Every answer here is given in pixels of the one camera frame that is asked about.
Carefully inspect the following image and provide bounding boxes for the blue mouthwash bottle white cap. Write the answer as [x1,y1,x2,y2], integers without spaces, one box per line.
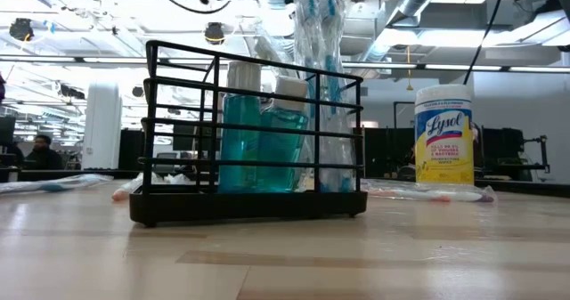
[217,61,264,193]
[257,76,310,193]

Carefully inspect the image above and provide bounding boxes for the black wire caddy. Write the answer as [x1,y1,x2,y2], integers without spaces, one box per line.
[128,39,370,228]

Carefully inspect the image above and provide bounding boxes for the black ceiling device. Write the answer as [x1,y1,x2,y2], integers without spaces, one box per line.
[8,17,36,43]
[203,21,226,47]

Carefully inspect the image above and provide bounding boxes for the black metal stand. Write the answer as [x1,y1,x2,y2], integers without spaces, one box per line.
[392,100,418,177]

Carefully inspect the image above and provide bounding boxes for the black room divider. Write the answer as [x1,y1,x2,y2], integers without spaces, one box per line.
[364,126,418,179]

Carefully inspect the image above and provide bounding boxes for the yellow Lysol wipes canister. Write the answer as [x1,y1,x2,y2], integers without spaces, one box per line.
[413,84,476,184]

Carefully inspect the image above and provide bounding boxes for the white column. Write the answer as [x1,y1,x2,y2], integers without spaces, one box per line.
[82,82,123,171]

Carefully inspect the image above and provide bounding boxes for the wrapped toothbrushes right pile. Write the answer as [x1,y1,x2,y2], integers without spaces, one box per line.
[361,178,498,204]

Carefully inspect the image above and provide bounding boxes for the person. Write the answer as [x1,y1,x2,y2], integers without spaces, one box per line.
[24,134,64,171]

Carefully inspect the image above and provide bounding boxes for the yellow hanging cord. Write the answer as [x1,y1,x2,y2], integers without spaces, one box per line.
[404,45,415,92]

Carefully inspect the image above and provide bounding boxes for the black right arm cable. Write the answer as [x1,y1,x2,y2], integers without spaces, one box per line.
[462,0,509,85]

